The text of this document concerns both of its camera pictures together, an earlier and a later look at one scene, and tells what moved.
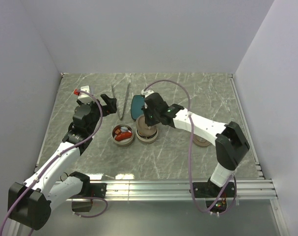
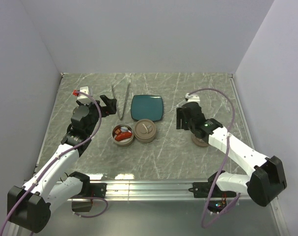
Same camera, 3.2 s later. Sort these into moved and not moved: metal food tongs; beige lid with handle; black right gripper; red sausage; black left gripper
Moved: black right gripper; beige lid with handle
Not moved: black left gripper; red sausage; metal food tongs
